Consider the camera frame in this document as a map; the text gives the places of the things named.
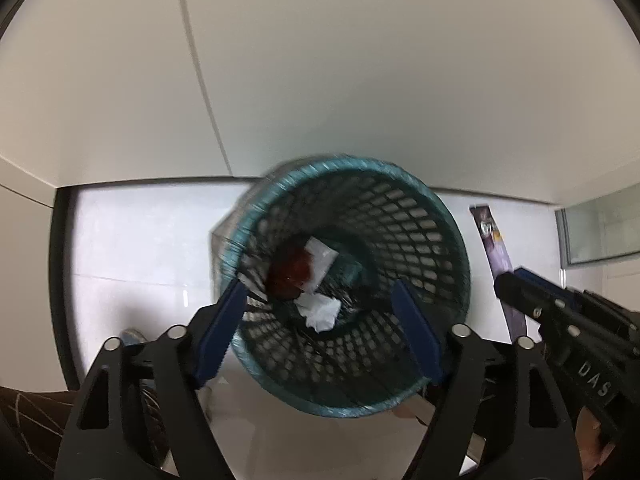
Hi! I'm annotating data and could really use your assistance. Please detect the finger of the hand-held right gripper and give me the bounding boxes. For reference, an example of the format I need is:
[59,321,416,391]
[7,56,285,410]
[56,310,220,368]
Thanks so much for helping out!
[514,267,640,342]
[494,271,572,342]

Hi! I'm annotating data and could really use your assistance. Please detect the red mesh net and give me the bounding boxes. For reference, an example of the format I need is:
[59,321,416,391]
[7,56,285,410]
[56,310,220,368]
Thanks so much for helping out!
[267,246,314,300]

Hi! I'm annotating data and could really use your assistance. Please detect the green plastic mesh basket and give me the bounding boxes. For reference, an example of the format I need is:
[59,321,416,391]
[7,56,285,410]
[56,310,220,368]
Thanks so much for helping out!
[212,155,472,419]

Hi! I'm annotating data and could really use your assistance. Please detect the white tissue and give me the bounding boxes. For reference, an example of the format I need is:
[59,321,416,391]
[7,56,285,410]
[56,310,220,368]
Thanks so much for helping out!
[294,292,344,334]

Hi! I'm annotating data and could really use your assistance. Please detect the person's right hand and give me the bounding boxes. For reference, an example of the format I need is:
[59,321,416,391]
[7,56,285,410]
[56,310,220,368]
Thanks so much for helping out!
[574,402,617,480]

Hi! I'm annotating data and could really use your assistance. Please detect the glass door panel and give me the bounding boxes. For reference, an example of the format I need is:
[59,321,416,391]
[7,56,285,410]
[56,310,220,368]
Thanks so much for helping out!
[555,194,640,269]

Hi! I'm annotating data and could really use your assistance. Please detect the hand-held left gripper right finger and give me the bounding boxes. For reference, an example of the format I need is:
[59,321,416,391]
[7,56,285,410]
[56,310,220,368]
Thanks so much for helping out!
[391,279,576,480]

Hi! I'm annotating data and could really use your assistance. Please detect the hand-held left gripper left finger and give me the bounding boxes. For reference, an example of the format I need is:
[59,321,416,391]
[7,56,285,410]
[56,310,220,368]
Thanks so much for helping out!
[55,277,249,480]

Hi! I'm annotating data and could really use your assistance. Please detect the white paper sheet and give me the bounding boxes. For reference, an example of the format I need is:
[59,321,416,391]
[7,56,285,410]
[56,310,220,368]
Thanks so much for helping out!
[306,236,337,294]

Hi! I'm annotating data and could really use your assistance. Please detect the purple wrapper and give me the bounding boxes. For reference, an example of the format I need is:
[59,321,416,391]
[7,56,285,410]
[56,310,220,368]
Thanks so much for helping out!
[469,204,531,347]

